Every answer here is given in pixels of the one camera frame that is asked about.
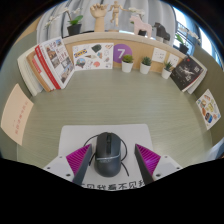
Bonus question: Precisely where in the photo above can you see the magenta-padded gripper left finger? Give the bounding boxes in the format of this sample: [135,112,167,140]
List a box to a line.
[43,143,94,185]

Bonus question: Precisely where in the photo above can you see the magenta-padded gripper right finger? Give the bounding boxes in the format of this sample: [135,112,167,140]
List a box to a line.
[134,143,184,185]

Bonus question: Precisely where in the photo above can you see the dark grey computer mouse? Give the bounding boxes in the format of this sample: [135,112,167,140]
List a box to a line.
[93,131,123,178]

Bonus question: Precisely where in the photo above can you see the white printed mouse pad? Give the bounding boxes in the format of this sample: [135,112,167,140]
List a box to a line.
[56,123,161,191]

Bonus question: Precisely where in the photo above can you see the beige card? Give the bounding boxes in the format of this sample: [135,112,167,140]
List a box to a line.
[0,83,35,147]

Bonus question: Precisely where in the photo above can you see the colourful sticker sheet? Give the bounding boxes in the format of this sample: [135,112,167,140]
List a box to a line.
[195,88,222,131]

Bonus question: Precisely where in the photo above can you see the white leaning books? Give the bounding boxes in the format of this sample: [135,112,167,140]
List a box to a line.
[186,63,208,95]

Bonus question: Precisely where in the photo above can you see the dark cover book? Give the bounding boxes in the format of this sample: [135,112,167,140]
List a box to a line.
[169,55,205,92]

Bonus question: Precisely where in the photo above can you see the red-edged picture magazine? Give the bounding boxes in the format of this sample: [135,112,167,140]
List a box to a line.
[34,36,76,90]

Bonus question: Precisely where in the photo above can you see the thick white book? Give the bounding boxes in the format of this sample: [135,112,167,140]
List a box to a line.
[17,46,44,98]

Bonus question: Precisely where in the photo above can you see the brown cover book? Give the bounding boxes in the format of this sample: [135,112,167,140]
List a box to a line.
[26,49,51,93]

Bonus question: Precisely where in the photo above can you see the grey-green desk partition panel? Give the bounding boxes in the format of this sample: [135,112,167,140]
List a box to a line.
[191,44,224,148]
[0,31,38,161]

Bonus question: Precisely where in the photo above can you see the white illustrated card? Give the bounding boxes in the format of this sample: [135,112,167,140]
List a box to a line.
[71,42,115,71]

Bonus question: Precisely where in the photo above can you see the purple round number sign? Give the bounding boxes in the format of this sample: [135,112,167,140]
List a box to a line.
[112,43,133,64]

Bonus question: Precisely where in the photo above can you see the white orchid in black pot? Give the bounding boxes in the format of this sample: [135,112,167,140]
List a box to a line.
[128,7,147,21]
[44,7,84,37]
[173,29,194,55]

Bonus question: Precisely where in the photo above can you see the light wooden back shelf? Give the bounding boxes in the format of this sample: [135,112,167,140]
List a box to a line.
[26,31,188,76]

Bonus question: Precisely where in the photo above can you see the black horse figurine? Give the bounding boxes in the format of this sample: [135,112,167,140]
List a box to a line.
[152,22,171,43]

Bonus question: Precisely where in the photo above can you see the dark-framed window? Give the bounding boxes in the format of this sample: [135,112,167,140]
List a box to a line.
[173,6,221,64]

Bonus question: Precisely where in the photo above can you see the pink horse figurine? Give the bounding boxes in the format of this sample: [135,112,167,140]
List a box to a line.
[129,13,153,38]

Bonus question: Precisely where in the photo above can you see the wooden hand model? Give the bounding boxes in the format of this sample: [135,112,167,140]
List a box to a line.
[89,3,109,33]

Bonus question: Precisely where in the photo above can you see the light grey curtain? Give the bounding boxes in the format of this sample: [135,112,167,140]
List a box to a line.
[36,0,178,38]

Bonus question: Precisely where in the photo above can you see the wooden artist mannequin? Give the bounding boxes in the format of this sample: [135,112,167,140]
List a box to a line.
[109,0,129,33]

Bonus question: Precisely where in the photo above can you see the white wall socket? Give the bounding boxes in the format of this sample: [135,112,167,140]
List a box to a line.
[166,52,181,68]
[151,47,168,64]

